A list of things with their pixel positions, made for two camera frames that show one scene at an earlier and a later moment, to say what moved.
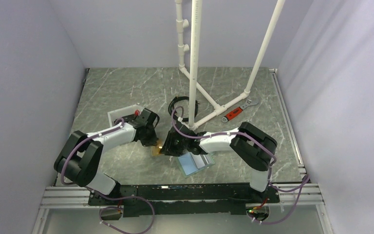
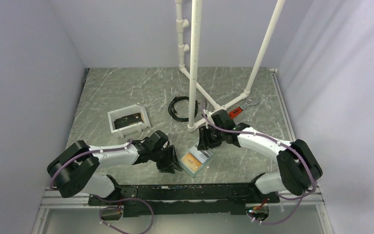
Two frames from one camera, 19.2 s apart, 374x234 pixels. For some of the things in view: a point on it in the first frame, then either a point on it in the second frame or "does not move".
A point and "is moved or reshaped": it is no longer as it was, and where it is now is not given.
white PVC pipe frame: (196, 12) does not move
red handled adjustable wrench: (249, 102) does not move
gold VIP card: (155, 150) is moved or reshaped
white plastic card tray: (116, 114) does not move
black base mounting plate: (181, 200) does not move
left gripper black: (151, 142) -> (171, 162)
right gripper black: (168, 148) -> (204, 141)
